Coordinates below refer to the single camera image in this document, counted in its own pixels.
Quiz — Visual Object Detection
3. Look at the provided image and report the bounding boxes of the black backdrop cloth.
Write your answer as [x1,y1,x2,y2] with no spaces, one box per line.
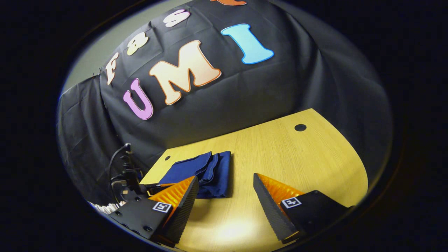
[58,0,392,207]

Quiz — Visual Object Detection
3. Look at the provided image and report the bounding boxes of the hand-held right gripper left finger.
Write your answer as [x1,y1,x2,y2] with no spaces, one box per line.
[107,176,199,245]

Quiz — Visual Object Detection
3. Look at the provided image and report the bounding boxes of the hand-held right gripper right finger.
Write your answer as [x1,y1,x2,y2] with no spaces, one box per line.
[253,173,352,245]

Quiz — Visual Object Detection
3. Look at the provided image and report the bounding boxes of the black cable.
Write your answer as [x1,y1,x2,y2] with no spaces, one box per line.
[108,144,132,186]

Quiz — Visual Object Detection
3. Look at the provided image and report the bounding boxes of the blue denim jeans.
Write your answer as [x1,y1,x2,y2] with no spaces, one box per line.
[158,151,232,199]

